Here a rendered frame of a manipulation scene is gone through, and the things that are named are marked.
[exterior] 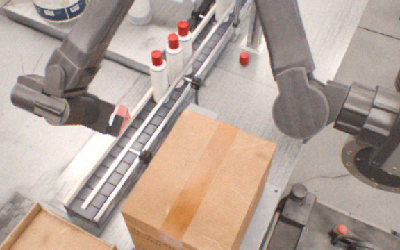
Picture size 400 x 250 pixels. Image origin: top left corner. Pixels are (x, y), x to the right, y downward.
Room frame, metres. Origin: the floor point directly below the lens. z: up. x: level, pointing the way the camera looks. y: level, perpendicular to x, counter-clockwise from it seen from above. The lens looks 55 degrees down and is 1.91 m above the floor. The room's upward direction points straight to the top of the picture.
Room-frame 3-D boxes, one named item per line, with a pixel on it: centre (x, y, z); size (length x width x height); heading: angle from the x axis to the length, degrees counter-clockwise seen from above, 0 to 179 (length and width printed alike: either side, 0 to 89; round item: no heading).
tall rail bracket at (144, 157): (0.57, 0.17, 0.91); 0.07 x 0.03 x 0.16; 62
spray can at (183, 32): (0.95, 0.05, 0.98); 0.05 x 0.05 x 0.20
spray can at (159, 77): (0.82, 0.12, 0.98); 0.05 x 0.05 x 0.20
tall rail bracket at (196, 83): (0.83, 0.03, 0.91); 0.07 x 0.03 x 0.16; 62
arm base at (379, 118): (0.34, -0.24, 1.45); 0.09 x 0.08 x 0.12; 154
